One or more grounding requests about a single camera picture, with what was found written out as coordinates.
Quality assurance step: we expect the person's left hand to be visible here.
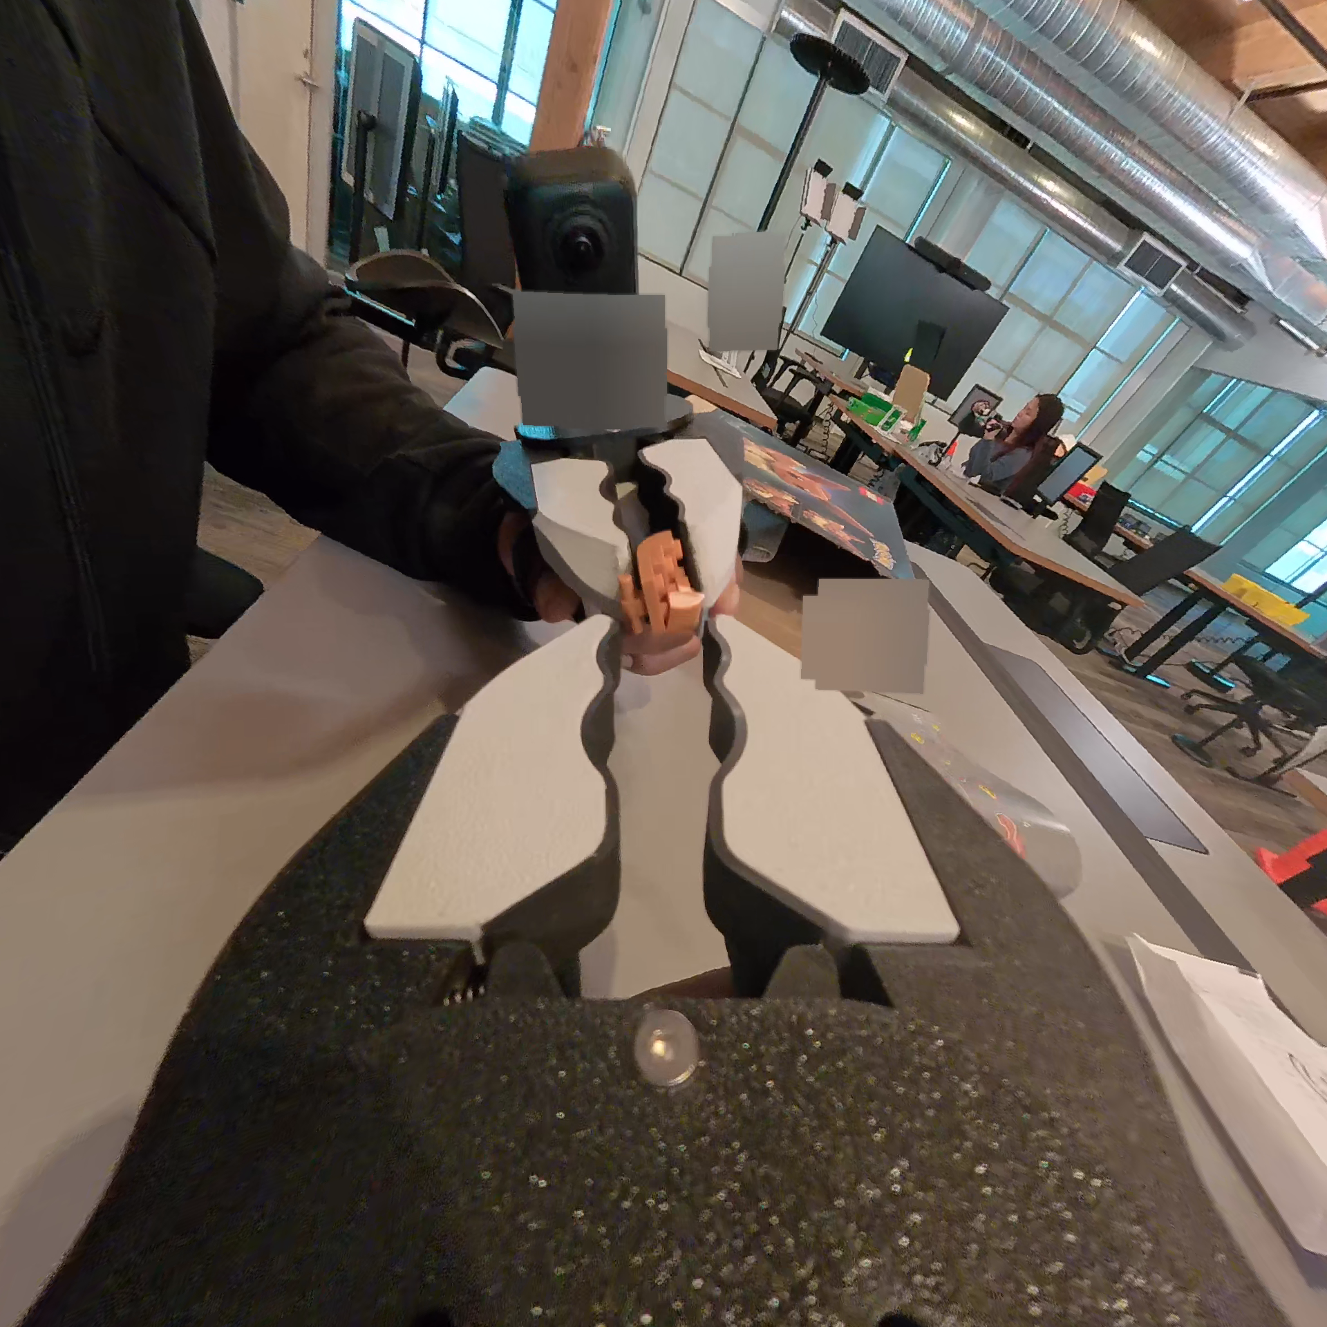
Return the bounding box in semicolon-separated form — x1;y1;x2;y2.
509;521;743;675

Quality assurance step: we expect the black computer monitor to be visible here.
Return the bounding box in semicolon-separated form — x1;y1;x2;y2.
1035;441;1104;510

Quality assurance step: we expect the light grey table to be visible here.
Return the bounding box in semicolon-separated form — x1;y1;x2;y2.
913;543;1327;1082

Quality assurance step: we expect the large black television screen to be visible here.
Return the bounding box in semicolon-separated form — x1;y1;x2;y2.
823;225;1013;405

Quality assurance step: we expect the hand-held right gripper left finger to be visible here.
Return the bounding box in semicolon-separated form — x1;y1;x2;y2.
369;615;622;940

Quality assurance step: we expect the silver ventilation duct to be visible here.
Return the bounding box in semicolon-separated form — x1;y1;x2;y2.
778;0;1327;344

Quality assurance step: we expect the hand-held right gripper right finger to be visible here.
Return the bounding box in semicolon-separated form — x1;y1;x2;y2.
705;615;962;948

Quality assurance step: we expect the grey instruction booklet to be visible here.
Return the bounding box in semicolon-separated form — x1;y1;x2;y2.
862;697;1082;897

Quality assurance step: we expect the grey desk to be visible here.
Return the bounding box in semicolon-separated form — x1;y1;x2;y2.
0;364;1327;1327

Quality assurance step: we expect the small brown brick plate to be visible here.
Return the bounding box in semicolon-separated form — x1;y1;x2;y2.
617;530;705;635

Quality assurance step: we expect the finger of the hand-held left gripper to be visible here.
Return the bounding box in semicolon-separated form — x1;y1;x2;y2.
531;464;634;619
639;436;743;614

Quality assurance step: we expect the long wooden table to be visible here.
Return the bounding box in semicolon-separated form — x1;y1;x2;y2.
830;405;1205;623

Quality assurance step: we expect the cardboard box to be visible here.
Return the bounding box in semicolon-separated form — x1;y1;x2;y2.
716;427;913;623

